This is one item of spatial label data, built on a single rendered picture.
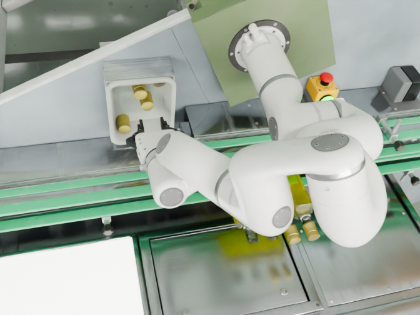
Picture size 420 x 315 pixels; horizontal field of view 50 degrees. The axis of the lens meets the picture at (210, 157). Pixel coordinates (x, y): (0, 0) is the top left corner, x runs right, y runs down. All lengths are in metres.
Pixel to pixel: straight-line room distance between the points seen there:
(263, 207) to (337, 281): 0.80
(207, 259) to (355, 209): 0.75
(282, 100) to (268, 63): 0.12
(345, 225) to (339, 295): 0.77
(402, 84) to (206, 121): 0.61
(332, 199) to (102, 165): 0.79
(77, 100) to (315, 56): 0.64
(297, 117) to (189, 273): 0.61
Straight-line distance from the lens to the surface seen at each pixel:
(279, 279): 1.35
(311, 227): 1.29
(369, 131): 0.86
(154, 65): 1.16
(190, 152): 0.81
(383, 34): 1.42
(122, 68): 1.15
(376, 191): 0.74
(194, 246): 1.36
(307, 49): 1.19
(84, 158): 1.31
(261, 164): 0.64
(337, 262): 1.47
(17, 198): 1.29
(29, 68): 1.97
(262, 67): 1.02
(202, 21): 1.04
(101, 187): 1.27
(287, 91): 0.96
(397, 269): 1.54
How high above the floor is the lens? 1.68
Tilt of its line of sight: 37 degrees down
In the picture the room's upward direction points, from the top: 162 degrees clockwise
